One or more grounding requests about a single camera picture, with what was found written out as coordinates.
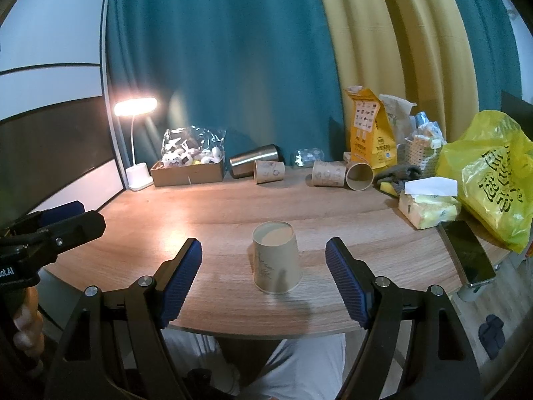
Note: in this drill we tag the person's left hand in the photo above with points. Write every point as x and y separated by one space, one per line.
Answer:
29 337

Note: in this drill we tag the paper cup lying open end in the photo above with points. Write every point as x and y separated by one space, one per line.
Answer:
359 176

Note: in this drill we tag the crumpled clear plastic wrap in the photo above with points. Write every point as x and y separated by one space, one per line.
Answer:
306 157

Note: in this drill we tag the white paper bag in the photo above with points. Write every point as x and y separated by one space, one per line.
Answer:
399 116

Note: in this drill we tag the clear plastic snack bag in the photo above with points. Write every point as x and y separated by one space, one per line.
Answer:
193 145

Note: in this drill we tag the teal curtain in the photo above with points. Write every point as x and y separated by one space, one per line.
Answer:
263 70

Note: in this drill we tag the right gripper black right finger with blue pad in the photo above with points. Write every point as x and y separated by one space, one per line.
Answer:
439 360

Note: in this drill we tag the cardboard box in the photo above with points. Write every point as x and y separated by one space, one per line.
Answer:
187 175

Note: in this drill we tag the dark slipper on floor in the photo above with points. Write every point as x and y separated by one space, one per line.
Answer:
491 335

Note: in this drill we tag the paper cup lying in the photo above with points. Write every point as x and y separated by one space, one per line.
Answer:
268 171
328 174

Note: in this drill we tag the beige paper cup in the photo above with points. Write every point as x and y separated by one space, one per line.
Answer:
275 260

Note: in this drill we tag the paper cup lying middle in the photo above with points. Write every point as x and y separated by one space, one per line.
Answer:
328 174

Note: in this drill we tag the paper cup lying left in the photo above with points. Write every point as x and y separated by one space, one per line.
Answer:
268 171

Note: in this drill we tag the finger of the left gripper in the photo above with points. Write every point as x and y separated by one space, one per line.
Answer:
42 218
77 231

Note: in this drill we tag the steel tumbler lying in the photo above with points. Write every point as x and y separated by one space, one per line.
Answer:
242 165

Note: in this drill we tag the white plastic basket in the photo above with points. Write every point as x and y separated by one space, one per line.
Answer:
424 154

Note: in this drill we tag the tissue pack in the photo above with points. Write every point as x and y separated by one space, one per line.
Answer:
430 201

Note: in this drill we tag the grey knitted cloth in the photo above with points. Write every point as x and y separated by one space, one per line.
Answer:
398 175

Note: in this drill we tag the yellow plastic bag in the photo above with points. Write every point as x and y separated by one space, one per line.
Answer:
492 164

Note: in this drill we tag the yellow curtain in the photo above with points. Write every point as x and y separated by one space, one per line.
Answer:
412 49

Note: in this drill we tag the black smartphone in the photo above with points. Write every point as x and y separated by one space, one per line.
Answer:
469 257

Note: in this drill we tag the yellow paper bag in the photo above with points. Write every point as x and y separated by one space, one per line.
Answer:
371 136

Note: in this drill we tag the blue capped bottle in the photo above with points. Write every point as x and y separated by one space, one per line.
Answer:
423 126

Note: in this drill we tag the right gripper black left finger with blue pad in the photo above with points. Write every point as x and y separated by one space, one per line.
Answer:
113 347

